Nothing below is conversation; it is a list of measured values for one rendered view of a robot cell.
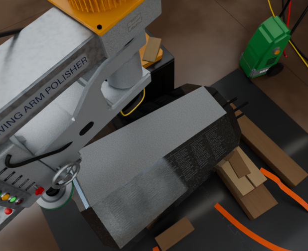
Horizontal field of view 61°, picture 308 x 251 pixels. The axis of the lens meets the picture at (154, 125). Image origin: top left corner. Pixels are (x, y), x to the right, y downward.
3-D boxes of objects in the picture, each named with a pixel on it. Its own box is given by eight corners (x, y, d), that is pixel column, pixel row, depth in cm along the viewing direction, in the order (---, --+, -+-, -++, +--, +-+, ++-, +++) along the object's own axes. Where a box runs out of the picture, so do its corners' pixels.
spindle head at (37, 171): (61, 128, 139) (16, 77, 99) (88, 154, 132) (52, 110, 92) (5, 180, 129) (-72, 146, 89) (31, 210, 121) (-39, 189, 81)
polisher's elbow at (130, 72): (102, 63, 138) (92, 35, 120) (139, 56, 138) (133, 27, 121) (107, 93, 129) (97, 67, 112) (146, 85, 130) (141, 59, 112)
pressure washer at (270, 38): (263, 50, 295) (295, -23, 218) (280, 73, 280) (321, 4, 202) (234, 60, 292) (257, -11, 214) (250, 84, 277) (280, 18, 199)
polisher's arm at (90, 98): (128, 73, 157) (111, 3, 113) (158, 94, 149) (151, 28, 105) (30, 164, 136) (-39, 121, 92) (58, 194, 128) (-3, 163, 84)
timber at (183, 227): (163, 252, 212) (163, 252, 201) (155, 238, 216) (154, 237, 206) (193, 230, 217) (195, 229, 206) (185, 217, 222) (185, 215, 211)
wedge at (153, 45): (149, 41, 210) (149, 36, 205) (161, 43, 208) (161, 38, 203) (142, 60, 202) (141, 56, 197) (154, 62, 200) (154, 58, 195)
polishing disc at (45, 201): (78, 195, 146) (77, 195, 145) (42, 216, 142) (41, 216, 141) (64, 164, 155) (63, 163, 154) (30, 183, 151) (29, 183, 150)
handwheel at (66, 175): (72, 157, 129) (60, 145, 115) (85, 170, 125) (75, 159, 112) (48, 180, 125) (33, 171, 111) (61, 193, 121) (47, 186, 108)
